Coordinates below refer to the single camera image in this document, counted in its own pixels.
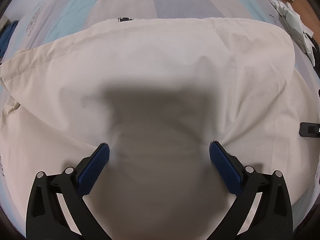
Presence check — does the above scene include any beige and black jacket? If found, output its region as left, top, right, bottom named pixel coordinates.
left=1, top=18, right=319, bottom=239

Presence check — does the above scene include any white and black crumpled garment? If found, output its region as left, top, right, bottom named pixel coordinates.
left=268, top=0, right=319, bottom=67

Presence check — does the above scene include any blue folded cloth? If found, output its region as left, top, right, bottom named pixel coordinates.
left=0, top=21, right=19, bottom=59

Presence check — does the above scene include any striped pastel bed sheet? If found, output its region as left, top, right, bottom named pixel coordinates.
left=0, top=0, right=320, bottom=230

